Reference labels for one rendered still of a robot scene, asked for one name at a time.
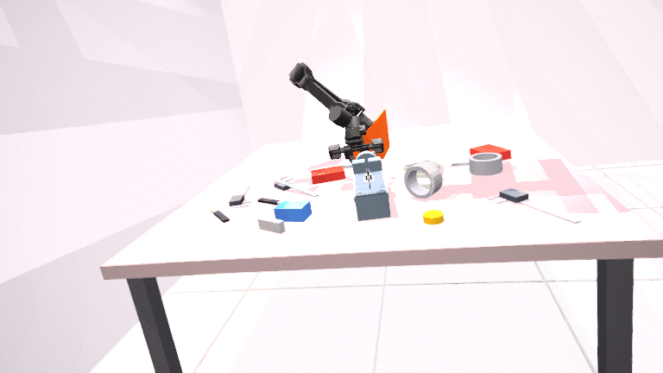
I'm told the blue block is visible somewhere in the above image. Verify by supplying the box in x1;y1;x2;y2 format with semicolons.
274;201;312;222

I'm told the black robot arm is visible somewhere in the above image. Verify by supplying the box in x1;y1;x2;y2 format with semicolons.
288;62;375;144

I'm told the yellow short cylinder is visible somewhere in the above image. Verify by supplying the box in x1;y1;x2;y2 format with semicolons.
423;210;443;224

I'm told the grey hollow cylinder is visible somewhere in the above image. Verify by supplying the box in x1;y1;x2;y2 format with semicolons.
404;161;443;199
469;152;502;176

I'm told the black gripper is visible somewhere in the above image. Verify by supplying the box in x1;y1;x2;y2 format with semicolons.
328;138;384;164

